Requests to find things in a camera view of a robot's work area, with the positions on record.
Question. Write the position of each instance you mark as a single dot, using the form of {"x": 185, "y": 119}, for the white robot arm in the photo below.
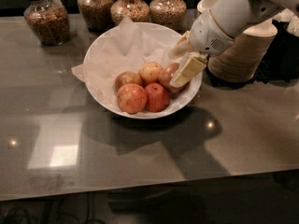
{"x": 236, "y": 16}

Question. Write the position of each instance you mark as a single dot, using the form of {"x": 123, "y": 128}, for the leftmost glass cereal jar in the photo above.
{"x": 48, "y": 20}

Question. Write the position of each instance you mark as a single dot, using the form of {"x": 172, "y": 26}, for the front left apple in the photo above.
{"x": 131, "y": 98}

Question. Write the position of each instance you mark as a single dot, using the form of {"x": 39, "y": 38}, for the middle rear apple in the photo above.
{"x": 149, "y": 72}

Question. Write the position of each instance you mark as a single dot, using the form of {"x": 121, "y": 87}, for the white paper liner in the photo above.
{"x": 109, "y": 53}

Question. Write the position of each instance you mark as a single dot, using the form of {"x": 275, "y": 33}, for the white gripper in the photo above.
{"x": 207, "y": 38}

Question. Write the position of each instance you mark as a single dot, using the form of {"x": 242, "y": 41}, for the glass cereal jar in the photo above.
{"x": 136, "y": 10}
{"x": 168, "y": 13}
{"x": 96, "y": 13}
{"x": 48, "y": 20}

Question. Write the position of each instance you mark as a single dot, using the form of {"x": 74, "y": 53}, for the right rear apple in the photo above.
{"x": 166, "y": 75}

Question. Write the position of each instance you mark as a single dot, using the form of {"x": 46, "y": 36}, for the white bowl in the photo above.
{"x": 99, "y": 87}

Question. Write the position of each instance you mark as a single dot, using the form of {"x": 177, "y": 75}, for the front stack paper bowls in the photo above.
{"x": 239, "y": 62}

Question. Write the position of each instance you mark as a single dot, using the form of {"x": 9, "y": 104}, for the dark red front apple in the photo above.
{"x": 158, "y": 97}

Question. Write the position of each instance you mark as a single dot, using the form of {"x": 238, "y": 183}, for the left rear apple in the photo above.
{"x": 127, "y": 77}

